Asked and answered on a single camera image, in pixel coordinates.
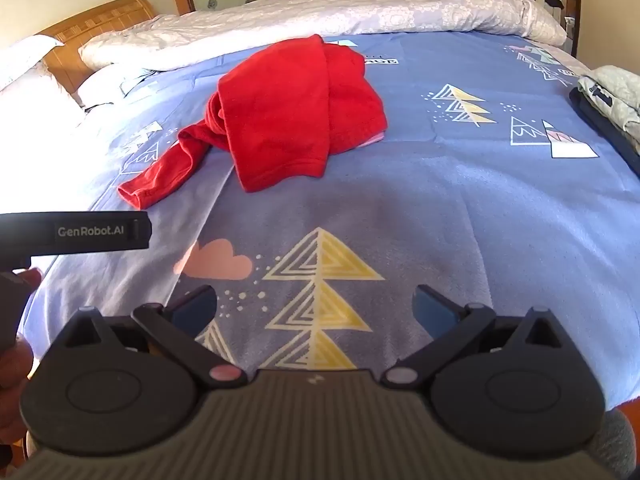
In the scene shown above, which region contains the blue printed bed sheet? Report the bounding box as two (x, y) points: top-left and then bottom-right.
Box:
(15, 30), (640, 411)

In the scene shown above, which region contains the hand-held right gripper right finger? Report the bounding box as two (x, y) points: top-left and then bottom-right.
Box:
(382, 284), (573, 390)

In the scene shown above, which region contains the red sweater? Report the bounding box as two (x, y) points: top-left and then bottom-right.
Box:
(117, 34), (388, 211)

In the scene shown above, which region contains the dark navy folded garment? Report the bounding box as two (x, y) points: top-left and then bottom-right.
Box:
(569, 87), (640, 177)

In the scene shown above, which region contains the person's left hand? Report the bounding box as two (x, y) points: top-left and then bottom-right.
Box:
(0, 267), (45, 443)

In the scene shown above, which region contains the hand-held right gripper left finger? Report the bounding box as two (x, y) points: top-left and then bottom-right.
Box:
(60, 285), (249, 390)

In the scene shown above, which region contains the wooden headboard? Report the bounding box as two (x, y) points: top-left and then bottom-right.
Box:
(35, 0), (158, 106)

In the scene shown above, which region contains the white patterned quilt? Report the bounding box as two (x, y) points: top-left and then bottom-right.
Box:
(79, 0), (568, 71)

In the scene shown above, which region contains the white printed pillow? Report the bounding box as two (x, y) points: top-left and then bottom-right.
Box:
(76, 62), (153, 109)

